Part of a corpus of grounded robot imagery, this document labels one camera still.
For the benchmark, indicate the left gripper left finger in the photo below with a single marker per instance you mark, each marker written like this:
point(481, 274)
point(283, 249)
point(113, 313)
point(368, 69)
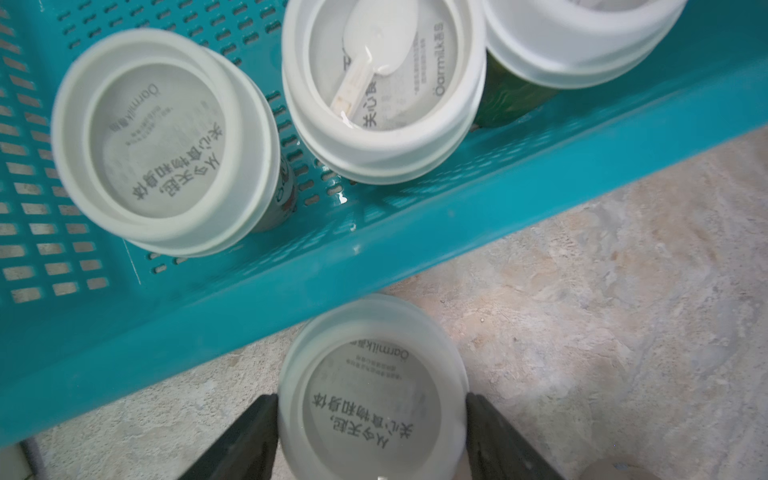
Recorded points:
point(246, 450)

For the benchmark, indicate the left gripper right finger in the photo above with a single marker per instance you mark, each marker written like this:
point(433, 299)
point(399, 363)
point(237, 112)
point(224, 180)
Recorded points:
point(496, 450)

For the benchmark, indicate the yogurt cup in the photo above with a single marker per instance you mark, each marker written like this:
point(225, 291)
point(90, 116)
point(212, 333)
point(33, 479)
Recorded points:
point(616, 469)
point(374, 389)
point(537, 49)
point(169, 145)
point(409, 122)

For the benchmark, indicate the teal plastic basket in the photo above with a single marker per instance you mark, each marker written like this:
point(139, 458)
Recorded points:
point(87, 318)

